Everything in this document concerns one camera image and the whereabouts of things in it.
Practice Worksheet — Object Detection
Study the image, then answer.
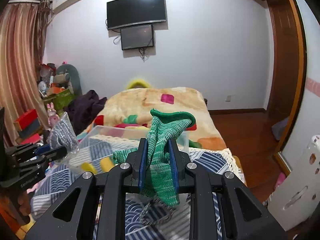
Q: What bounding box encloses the grey plush toy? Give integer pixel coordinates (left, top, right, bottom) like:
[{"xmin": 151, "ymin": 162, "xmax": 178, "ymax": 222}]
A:
[{"xmin": 53, "ymin": 64, "xmax": 82, "ymax": 96}]

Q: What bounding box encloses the pink rabbit figure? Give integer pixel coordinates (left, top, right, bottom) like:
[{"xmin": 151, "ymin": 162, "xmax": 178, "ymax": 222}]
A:
[{"xmin": 47, "ymin": 102, "xmax": 60, "ymax": 128}]

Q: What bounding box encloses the green storage box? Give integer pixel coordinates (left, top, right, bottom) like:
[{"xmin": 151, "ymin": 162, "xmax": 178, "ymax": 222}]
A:
[{"xmin": 42, "ymin": 89, "xmax": 75, "ymax": 113}]

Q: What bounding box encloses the yellow curved cushion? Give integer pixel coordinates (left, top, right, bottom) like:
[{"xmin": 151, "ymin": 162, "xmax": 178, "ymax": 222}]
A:
[{"xmin": 126, "ymin": 79, "xmax": 152, "ymax": 89}]

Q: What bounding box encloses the small black wall monitor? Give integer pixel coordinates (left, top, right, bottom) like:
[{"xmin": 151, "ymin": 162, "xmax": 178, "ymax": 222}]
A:
[{"xmin": 120, "ymin": 24, "xmax": 155, "ymax": 50}]

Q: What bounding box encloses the striped brown curtain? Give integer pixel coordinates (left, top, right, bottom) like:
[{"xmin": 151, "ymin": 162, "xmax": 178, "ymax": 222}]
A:
[{"xmin": 1, "ymin": 0, "xmax": 51, "ymax": 147}]

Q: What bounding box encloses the red box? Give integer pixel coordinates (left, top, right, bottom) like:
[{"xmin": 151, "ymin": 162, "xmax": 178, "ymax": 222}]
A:
[{"xmin": 14, "ymin": 109, "xmax": 38, "ymax": 132}]

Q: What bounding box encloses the blue white patterned tablecloth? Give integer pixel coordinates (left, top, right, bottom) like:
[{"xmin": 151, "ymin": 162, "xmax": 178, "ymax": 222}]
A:
[{"xmin": 26, "ymin": 139, "xmax": 248, "ymax": 239}]

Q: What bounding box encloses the green knitted cloth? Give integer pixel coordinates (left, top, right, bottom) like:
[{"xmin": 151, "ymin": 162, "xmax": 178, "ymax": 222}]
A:
[{"xmin": 112, "ymin": 108, "xmax": 197, "ymax": 207}]

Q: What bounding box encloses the white wardrobe with hearts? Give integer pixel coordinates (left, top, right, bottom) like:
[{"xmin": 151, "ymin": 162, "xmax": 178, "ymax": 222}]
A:
[{"xmin": 281, "ymin": 0, "xmax": 319, "ymax": 169}]

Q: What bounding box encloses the colourful fleece blanket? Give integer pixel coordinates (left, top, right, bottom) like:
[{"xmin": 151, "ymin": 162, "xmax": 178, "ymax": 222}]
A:
[{"xmin": 86, "ymin": 87, "xmax": 227, "ymax": 151}]

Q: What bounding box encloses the dark purple clothing pile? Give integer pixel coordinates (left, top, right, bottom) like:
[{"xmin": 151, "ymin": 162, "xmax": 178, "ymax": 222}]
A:
[{"xmin": 63, "ymin": 90, "xmax": 107, "ymax": 135}]

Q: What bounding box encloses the silver scrubber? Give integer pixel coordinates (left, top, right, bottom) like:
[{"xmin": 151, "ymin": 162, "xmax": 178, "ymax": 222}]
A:
[{"xmin": 48, "ymin": 112, "xmax": 79, "ymax": 160}]

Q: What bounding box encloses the large black wall television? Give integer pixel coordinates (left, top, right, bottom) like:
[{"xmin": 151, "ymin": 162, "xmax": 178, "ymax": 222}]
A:
[{"xmin": 106, "ymin": 0, "xmax": 167, "ymax": 30}]

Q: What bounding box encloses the yellow green sponge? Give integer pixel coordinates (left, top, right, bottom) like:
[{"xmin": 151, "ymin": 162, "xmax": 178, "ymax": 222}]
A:
[{"xmin": 100, "ymin": 157, "xmax": 115, "ymax": 172}]

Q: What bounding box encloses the white wall socket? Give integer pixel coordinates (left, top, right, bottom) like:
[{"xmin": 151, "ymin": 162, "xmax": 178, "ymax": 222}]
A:
[{"xmin": 225, "ymin": 95, "xmax": 232, "ymax": 102}]

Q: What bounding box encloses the clear plastic storage box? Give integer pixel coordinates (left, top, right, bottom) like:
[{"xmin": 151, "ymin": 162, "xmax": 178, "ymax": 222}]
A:
[{"xmin": 67, "ymin": 125, "xmax": 189, "ymax": 173}]

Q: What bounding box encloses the wooden door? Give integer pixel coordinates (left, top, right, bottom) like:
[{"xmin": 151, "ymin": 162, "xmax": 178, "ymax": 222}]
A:
[{"xmin": 267, "ymin": 0, "xmax": 307, "ymax": 152}]

